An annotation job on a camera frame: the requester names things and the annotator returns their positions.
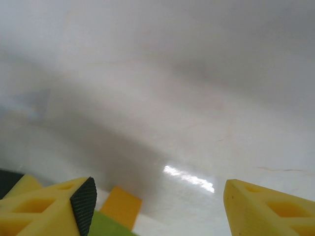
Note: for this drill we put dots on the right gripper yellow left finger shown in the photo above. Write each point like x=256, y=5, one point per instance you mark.
x=37, y=221

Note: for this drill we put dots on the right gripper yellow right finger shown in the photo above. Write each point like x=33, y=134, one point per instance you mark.
x=258, y=216

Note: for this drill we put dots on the green rectangular lego brick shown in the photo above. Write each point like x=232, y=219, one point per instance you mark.
x=108, y=227

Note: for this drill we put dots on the orange lego brick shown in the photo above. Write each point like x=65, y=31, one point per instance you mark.
x=121, y=206

